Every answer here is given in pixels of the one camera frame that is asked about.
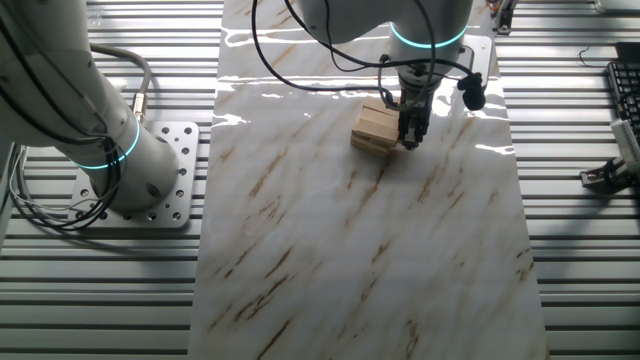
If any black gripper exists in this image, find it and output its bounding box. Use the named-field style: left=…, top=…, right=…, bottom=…
left=398, top=97, right=434, bottom=152

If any wooden Jenga block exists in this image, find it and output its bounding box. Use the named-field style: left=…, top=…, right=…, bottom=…
left=357, top=107, right=400, bottom=133
left=352, top=118, right=399, bottom=147
left=362, top=98, right=401, bottom=121

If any marble pattern table mat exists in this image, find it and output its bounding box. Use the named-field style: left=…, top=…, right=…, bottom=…
left=187, top=0, right=551, bottom=360

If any black clamp stand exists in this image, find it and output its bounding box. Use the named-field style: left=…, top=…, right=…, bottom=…
left=491, top=0, right=519, bottom=36

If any black keyboard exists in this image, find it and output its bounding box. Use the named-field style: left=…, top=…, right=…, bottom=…
left=606, top=59, right=640, bottom=139

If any black box device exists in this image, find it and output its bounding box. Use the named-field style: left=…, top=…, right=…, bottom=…
left=614, top=41, right=640, bottom=64

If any light grey device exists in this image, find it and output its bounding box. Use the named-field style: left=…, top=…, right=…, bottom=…
left=594, top=0, right=640, bottom=15

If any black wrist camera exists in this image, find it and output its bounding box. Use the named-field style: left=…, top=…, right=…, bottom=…
left=457, top=72, right=487, bottom=112

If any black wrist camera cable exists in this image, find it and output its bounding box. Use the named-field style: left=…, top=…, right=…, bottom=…
left=282, top=0, right=477, bottom=81

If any long black gripper cable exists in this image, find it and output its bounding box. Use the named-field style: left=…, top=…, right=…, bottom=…
left=251, top=0, right=401, bottom=110

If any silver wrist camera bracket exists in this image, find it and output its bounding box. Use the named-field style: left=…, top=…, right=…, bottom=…
left=459, top=34, right=494, bottom=84

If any metal camera mount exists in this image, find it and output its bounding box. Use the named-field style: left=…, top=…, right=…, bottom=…
left=579, top=158, right=634, bottom=190

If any thin black wire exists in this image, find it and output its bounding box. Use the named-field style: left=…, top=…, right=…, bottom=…
left=578, top=47, right=609, bottom=69

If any black exterior camera cable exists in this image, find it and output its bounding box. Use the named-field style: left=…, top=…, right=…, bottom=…
left=602, top=157, right=636, bottom=189

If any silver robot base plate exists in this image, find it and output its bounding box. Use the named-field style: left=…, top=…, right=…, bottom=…
left=67, top=121, right=200, bottom=230

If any thick grey base cable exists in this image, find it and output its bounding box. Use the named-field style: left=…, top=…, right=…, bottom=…
left=88, top=42, right=153, bottom=124

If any black base cable bundle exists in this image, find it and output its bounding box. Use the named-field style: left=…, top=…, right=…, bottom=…
left=0, top=19, right=124, bottom=232

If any thin white cable bundle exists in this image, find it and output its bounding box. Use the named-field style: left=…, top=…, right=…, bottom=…
left=5, top=147, right=96, bottom=217

